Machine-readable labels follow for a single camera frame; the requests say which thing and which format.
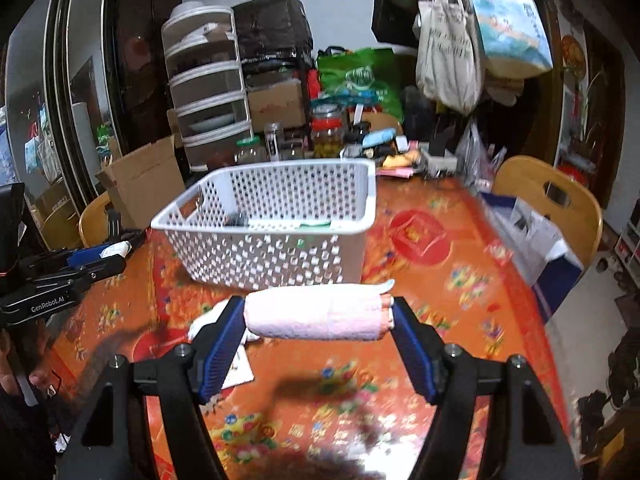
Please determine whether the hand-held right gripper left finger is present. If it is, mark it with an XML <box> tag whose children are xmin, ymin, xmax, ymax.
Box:
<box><xmin>57</xmin><ymin>296</ymin><xmax>251</xmax><ymax>480</ymax></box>

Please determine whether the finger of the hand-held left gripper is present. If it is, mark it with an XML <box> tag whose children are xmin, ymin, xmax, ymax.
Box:
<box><xmin>70</xmin><ymin>254</ymin><xmax>128</xmax><ymax>292</ymax></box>
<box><xmin>65</xmin><ymin>212</ymin><xmax>147</xmax><ymax>270</ymax></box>

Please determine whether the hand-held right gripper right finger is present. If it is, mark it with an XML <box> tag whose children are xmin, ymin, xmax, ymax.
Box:
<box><xmin>391</xmin><ymin>296</ymin><xmax>583</xmax><ymax>480</ymax></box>

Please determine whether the small white cloth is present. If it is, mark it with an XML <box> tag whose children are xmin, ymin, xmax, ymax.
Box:
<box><xmin>97</xmin><ymin>240</ymin><xmax>134</xmax><ymax>261</ymax></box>

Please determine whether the pink towel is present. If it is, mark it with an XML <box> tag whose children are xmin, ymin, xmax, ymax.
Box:
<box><xmin>244</xmin><ymin>282</ymin><xmax>397</xmax><ymax>342</ymax></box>

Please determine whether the white perforated plastic basket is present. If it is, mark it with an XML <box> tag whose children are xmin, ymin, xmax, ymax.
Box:
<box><xmin>150</xmin><ymin>158</ymin><xmax>377</xmax><ymax>294</ymax></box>

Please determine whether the person's left hand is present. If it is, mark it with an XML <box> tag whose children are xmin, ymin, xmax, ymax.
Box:
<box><xmin>0</xmin><ymin>331</ymin><xmax>57</xmax><ymax>397</ymax></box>

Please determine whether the wooden chair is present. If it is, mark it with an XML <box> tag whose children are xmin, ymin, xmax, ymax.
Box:
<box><xmin>491</xmin><ymin>155</ymin><xmax>604</xmax><ymax>272</ymax></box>
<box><xmin>78</xmin><ymin>192</ymin><xmax>117</xmax><ymax>249</ymax></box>

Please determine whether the white folded cloth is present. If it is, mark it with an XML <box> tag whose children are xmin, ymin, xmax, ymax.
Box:
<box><xmin>187</xmin><ymin>299</ymin><xmax>255</xmax><ymax>392</ymax></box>

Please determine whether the open cardboard box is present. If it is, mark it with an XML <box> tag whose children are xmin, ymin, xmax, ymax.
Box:
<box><xmin>95</xmin><ymin>135</ymin><xmax>187</xmax><ymax>231</ymax></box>

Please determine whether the red floral tablecloth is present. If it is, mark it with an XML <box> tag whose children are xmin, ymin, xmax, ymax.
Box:
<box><xmin>50</xmin><ymin>172</ymin><xmax>573</xmax><ymax>480</ymax></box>

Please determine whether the blue and white paper bag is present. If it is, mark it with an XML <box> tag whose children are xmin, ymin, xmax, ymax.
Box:
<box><xmin>476</xmin><ymin>191</ymin><xmax>585</xmax><ymax>322</ymax></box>

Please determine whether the dark wooden cabinet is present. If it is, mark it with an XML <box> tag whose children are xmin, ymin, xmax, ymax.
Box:
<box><xmin>0</xmin><ymin>0</ymin><xmax>187</xmax><ymax>241</ymax></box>

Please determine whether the small glass jar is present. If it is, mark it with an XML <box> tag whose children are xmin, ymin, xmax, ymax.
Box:
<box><xmin>236</xmin><ymin>136</ymin><xmax>267</xmax><ymax>165</ymax></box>

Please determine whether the clear glass bottle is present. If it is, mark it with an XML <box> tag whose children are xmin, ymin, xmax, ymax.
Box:
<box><xmin>263</xmin><ymin>122</ymin><xmax>284</xmax><ymax>162</ymax></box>

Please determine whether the clear plastic bag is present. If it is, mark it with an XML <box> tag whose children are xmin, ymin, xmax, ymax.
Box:
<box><xmin>456</xmin><ymin>119</ymin><xmax>501</xmax><ymax>188</ymax></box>

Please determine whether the white plastic drawer tower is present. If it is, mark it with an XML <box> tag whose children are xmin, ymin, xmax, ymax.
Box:
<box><xmin>160</xmin><ymin>2</ymin><xmax>257</xmax><ymax>172</ymax></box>

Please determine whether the brown cardboard box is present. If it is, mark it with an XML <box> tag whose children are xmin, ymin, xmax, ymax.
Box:
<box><xmin>246</xmin><ymin>80</ymin><xmax>307</xmax><ymax>130</ymax></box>

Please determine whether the glass jar with red lid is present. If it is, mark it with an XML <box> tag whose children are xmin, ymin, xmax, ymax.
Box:
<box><xmin>309</xmin><ymin>104</ymin><xmax>347</xmax><ymax>159</ymax></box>

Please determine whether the green shopping bag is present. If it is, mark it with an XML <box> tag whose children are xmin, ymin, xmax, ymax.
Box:
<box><xmin>316</xmin><ymin>47</ymin><xmax>403</xmax><ymax>120</ymax></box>

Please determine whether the black plastic-wrapped box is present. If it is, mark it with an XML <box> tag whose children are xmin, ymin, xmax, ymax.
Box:
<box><xmin>232</xmin><ymin>0</ymin><xmax>315</xmax><ymax>68</ymax></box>

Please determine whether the beige canvas tote bag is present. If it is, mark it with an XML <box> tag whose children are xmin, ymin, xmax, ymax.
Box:
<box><xmin>415</xmin><ymin>0</ymin><xmax>485</xmax><ymax>117</ymax></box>

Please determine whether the blue printed tote bag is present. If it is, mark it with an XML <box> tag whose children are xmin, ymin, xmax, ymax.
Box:
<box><xmin>465</xmin><ymin>0</ymin><xmax>554</xmax><ymax>79</ymax></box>

